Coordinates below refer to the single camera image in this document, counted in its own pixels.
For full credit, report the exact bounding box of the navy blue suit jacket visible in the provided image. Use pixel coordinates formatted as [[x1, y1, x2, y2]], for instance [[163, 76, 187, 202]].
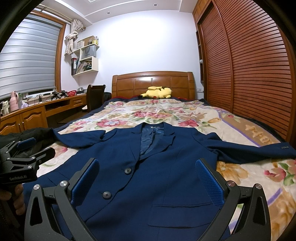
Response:
[[37, 123, 295, 240]]

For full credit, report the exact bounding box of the person's left hand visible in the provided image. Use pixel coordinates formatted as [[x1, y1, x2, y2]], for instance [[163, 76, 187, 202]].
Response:
[[0, 184, 26, 215]]

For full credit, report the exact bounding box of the wooden desk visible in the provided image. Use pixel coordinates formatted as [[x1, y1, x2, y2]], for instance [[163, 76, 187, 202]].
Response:
[[1, 94, 86, 135]]

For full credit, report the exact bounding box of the pink bottle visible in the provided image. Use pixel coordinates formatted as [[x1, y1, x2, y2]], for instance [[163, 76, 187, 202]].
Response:
[[10, 91, 19, 112]]

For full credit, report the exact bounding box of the floral bed blanket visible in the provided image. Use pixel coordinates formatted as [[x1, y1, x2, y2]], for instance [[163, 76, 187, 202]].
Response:
[[38, 99, 295, 240]]

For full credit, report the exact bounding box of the red basket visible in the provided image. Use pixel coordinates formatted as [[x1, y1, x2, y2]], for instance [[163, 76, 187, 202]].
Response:
[[67, 90, 77, 97]]

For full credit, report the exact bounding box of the grey window blind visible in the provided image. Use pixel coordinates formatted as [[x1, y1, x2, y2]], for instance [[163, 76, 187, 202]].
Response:
[[1, 14, 62, 98]]

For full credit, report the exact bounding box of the dark wooden chair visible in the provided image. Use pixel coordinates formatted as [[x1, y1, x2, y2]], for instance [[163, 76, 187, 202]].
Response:
[[86, 85, 106, 113]]

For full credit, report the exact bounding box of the grey gift bag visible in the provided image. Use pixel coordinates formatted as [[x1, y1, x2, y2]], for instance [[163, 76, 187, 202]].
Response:
[[80, 44, 97, 59]]

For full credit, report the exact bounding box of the tied beige curtain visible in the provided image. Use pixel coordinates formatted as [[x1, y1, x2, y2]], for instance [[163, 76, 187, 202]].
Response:
[[64, 19, 86, 55]]

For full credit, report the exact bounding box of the yellow plush toy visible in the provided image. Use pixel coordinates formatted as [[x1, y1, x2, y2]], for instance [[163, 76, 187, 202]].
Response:
[[139, 86, 172, 99]]

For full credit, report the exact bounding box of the wooden headboard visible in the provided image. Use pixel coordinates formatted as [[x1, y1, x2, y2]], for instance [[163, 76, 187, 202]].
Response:
[[111, 71, 196, 100]]

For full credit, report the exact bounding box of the wooden louvered wardrobe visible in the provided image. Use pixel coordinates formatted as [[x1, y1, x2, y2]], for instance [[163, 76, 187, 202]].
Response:
[[193, 1, 295, 144]]

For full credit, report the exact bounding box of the white wall shelf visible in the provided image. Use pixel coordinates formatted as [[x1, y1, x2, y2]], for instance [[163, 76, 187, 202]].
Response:
[[71, 36, 99, 76]]

